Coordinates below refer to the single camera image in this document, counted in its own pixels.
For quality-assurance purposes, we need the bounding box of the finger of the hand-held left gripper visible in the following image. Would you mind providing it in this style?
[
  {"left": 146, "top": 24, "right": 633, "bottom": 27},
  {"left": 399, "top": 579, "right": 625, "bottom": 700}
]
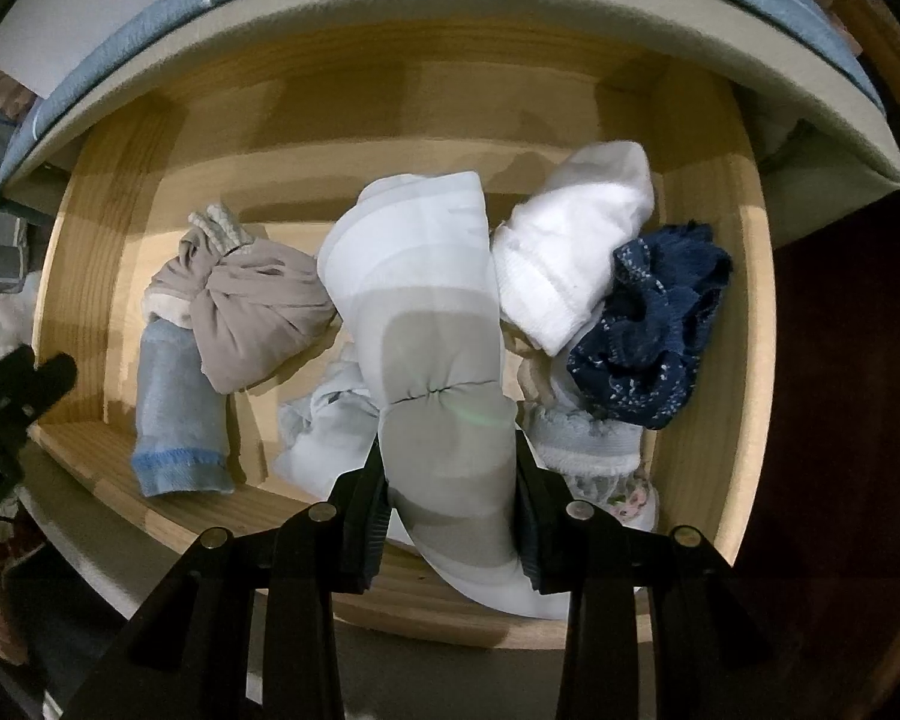
[{"left": 0, "top": 345, "right": 77, "bottom": 422}]

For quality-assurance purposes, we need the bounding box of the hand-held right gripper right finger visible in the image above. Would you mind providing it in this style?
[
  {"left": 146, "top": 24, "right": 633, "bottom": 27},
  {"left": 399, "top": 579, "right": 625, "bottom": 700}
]
[{"left": 511, "top": 439, "right": 803, "bottom": 720}]

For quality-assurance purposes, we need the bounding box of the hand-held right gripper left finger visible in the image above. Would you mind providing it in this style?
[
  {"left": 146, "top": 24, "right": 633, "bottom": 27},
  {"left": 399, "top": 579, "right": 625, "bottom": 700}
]
[{"left": 82, "top": 435, "right": 391, "bottom": 720}]

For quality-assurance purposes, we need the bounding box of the white grey underwear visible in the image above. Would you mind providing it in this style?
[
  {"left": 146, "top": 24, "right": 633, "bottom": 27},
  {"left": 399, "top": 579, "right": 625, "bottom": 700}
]
[{"left": 316, "top": 171, "right": 571, "bottom": 620}]

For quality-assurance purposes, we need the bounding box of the navy lace underwear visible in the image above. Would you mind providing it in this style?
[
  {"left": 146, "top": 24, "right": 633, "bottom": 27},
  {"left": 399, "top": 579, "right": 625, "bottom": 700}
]
[{"left": 568, "top": 221, "right": 734, "bottom": 430}]

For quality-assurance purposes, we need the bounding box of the wooden drawer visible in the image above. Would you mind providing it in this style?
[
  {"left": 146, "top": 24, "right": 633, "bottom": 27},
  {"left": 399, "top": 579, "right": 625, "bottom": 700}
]
[{"left": 26, "top": 19, "right": 777, "bottom": 650}]

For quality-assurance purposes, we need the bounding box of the white crumpled underwear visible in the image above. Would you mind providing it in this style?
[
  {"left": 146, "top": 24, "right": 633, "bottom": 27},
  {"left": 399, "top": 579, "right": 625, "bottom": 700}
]
[{"left": 272, "top": 360, "right": 391, "bottom": 503}]

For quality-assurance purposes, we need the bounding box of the white floral lace underwear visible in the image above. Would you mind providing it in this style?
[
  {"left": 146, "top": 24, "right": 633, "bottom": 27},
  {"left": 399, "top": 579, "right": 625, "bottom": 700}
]
[{"left": 517, "top": 349, "right": 661, "bottom": 537}]

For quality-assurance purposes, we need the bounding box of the light blue underwear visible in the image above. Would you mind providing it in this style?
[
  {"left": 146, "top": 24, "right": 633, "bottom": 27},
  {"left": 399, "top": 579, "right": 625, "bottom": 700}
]
[{"left": 131, "top": 319, "right": 235, "bottom": 497}]

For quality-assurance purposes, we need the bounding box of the grey knotted underwear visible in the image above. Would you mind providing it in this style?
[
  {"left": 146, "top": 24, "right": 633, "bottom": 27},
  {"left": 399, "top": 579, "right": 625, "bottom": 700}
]
[{"left": 144, "top": 202, "right": 338, "bottom": 395}]

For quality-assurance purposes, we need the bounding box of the white cardboard box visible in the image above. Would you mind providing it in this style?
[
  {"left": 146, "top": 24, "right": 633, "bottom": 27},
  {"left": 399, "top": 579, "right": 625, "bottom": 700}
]
[{"left": 0, "top": 0, "right": 271, "bottom": 100}]

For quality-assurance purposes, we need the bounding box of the wooden furniture frame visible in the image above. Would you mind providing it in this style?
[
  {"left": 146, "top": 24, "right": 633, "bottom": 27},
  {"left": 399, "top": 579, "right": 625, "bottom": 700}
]
[{"left": 825, "top": 0, "right": 900, "bottom": 720}]

